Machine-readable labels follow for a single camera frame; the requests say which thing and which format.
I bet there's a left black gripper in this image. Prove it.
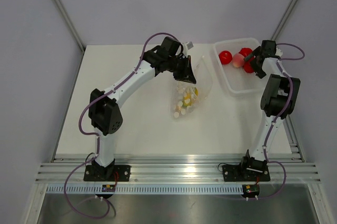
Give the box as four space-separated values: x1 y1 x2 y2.
166 55 196 84

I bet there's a red toy apple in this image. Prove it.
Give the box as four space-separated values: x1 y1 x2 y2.
243 62 254 74

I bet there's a yellow green toy mango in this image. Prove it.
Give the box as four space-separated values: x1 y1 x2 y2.
182 87 199 108

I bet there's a pink toy peach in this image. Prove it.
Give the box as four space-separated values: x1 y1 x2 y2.
232 53 245 68

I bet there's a clear zip top bag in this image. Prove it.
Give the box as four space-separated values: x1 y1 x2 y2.
170 55 213 121

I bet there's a red toy tomato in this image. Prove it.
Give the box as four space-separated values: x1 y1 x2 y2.
219 50 233 65

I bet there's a white plastic food basket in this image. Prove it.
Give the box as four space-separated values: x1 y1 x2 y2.
213 37 268 96

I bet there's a red toy pepper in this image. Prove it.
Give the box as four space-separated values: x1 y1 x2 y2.
239 47 253 57

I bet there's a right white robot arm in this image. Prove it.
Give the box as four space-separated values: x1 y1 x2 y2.
239 40 301 180

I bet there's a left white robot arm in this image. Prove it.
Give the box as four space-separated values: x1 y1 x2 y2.
88 35 196 181

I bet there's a right controller board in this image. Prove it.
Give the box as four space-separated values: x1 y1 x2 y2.
243 184 260 197

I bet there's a controller board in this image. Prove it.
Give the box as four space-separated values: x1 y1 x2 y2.
243 184 260 197
102 185 116 192

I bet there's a left controller board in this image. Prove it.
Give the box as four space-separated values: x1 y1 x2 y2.
102 185 116 192

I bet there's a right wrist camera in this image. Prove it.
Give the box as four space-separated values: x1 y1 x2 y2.
275 47 283 57

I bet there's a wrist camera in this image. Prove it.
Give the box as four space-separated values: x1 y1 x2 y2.
183 42 194 50
275 47 283 57

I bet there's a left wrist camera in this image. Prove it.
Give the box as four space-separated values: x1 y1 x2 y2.
183 42 194 50

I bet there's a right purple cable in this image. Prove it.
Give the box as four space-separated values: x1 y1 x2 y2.
215 43 305 201

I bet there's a purple cable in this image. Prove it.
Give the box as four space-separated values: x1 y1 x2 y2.
215 43 305 201
63 32 177 221

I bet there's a right aluminium frame post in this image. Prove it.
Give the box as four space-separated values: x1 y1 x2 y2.
268 0 300 41

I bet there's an aluminium frame post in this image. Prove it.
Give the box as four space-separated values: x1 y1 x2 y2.
52 0 86 55
268 0 300 41

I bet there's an aluminium mounting rail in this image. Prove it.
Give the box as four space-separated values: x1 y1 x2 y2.
35 153 321 184

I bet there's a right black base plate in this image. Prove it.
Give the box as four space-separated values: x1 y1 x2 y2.
222 165 271 182

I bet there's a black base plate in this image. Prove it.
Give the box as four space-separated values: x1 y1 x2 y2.
83 165 131 182
222 165 271 182

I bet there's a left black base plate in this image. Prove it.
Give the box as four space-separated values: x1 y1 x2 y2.
83 165 131 182

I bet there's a left aluminium frame post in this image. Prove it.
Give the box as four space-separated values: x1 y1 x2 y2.
52 0 86 55

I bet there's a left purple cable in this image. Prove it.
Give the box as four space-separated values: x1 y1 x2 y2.
63 32 177 221

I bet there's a white slotted cable duct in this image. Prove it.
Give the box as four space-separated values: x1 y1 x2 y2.
46 184 243 195

